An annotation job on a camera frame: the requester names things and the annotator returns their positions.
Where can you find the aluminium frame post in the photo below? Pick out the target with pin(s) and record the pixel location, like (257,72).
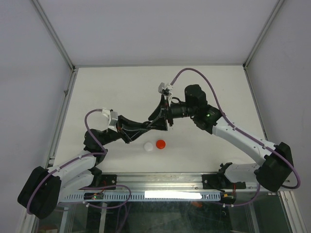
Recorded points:
(53,34)
(268,23)

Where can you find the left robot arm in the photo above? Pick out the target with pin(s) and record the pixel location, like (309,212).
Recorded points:
(43,204)

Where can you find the black earbud charging case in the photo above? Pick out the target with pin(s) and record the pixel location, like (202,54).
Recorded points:
(147,125)

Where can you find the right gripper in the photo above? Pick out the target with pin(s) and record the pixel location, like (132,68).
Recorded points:
(160,123)

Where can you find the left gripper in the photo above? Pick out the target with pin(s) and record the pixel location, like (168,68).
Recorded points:
(124,124)

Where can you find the left aluminium frame post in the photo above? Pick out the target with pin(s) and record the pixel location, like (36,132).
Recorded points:
(53,34)

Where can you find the red earbud charging case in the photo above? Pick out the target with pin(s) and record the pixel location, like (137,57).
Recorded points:
(160,144)

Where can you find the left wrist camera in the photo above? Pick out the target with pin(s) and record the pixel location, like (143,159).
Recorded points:
(111,118)

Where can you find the right aluminium frame post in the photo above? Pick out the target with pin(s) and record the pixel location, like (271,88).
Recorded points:
(268,23)

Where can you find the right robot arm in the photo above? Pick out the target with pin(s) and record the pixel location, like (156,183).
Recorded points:
(272,163)

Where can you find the slotted cable duct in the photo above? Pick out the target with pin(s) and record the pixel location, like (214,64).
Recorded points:
(142,196)

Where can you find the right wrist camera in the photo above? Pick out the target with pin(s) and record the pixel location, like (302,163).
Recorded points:
(166,90)

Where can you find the white earbud charging case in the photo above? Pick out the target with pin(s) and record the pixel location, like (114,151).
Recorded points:
(148,147)

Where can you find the aluminium mounting rail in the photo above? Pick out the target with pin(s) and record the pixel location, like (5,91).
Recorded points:
(158,180)

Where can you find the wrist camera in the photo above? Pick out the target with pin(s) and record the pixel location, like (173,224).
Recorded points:
(166,90)
(111,118)

